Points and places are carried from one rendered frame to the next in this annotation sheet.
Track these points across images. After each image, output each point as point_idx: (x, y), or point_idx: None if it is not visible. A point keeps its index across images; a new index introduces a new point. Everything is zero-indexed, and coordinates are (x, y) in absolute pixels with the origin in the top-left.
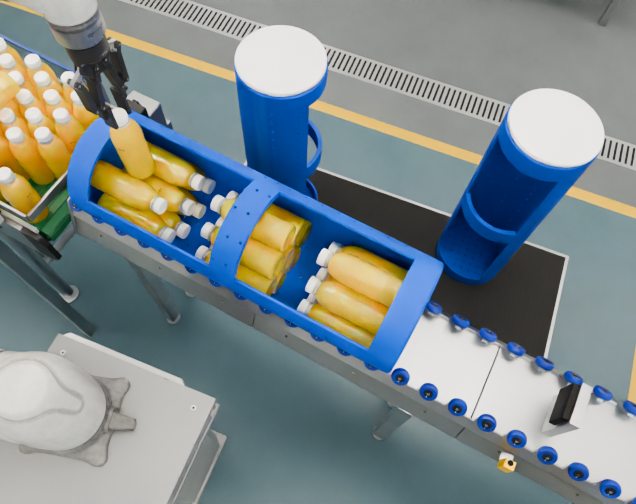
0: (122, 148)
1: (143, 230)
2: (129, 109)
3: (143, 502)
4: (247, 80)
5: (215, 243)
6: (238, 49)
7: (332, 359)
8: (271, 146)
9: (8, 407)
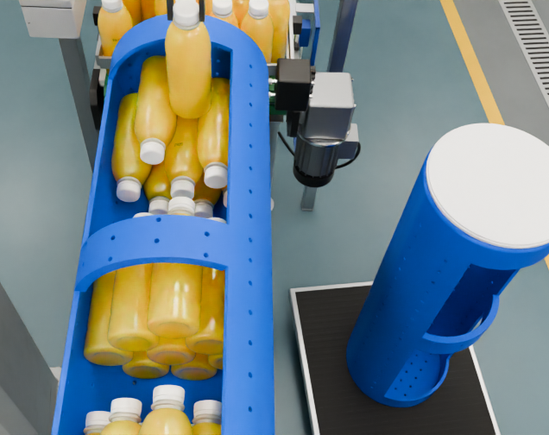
0: (166, 51)
1: (99, 151)
2: (202, 14)
3: None
4: (432, 160)
5: (100, 230)
6: (471, 125)
7: None
8: (399, 264)
9: None
